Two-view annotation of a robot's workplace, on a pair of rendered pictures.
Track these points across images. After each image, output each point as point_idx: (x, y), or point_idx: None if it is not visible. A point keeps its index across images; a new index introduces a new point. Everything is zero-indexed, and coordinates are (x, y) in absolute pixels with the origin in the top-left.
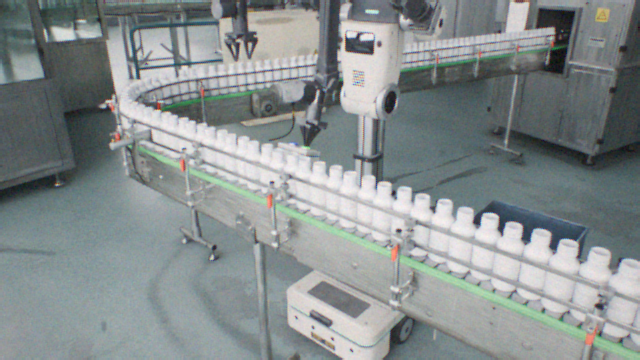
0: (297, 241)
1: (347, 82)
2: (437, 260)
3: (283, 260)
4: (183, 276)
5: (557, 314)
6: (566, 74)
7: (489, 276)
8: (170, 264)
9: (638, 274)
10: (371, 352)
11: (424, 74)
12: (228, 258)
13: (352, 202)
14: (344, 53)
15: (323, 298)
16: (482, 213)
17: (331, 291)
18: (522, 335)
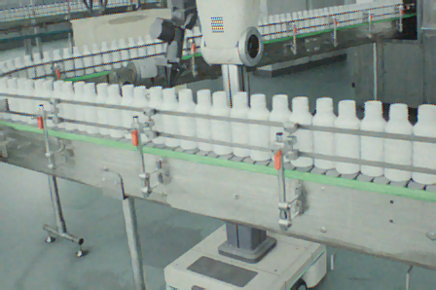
0: (169, 184)
1: (206, 30)
2: (324, 166)
3: (157, 249)
4: (50, 273)
5: None
6: (420, 39)
7: (381, 170)
8: (35, 264)
9: None
10: None
11: (284, 46)
12: (97, 252)
13: (225, 124)
14: (199, 2)
15: (204, 272)
16: None
17: (213, 265)
18: (425, 225)
